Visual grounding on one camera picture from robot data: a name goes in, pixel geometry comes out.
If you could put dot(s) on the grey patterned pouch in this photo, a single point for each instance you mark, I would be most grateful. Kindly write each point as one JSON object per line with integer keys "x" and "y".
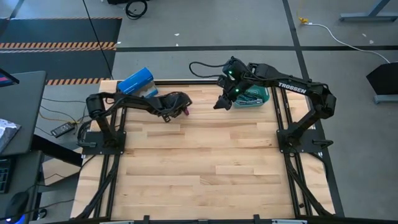
{"x": 7, "y": 132}

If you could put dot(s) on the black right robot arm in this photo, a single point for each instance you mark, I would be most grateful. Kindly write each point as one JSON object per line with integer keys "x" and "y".
{"x": 292, "y": 87}

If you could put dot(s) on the dark grey side desk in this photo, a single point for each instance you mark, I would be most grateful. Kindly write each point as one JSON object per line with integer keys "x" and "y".
{"x": 21, "y": 102}

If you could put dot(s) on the black keyboard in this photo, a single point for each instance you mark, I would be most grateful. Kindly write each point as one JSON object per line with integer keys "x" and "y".
{"x": 4, "y": 175}

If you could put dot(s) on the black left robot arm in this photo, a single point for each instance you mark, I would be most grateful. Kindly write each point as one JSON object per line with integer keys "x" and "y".
{"x": 96, "y": 105}

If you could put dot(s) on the black power adapter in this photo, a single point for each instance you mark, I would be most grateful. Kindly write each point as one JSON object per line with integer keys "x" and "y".
{"x": 63, "y": 129}

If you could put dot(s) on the black hazard-striped floor mat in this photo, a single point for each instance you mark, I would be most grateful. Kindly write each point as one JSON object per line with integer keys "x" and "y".
{"x": 62, "y": 31}

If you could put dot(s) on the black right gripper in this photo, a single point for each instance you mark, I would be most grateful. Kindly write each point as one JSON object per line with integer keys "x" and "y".
{"x": 233, "y": 88}

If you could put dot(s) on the black computer mouse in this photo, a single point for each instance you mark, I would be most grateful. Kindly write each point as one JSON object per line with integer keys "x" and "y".
{"x": 17, "y": 203}

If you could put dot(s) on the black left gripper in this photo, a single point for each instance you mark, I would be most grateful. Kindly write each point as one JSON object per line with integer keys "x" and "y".
{"x": 169, "y": 105}

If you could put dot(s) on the white strip light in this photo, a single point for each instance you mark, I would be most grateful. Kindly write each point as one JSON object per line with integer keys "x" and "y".
{"x": 116, "y": 222}
{"x": 289, "y": 221}

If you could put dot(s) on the black aluminium table frame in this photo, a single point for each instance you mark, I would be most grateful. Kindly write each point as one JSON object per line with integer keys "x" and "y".
{"x": 186, "y": 82}

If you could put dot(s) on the teal plastic bin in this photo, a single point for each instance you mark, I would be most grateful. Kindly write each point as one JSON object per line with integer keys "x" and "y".
{"x": 264, "y": 93}

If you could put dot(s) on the grey metal desk leg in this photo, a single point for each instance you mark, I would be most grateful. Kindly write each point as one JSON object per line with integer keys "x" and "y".
{"x": 367, "y": 16}

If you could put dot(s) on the black panel with grey foot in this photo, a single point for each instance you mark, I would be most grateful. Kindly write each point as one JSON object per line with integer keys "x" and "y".
{"x": 385, "y": 77}

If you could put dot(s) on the blue-screen monitor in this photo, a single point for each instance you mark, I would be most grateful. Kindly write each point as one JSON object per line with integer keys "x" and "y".
{"x": 7, "y": 79}

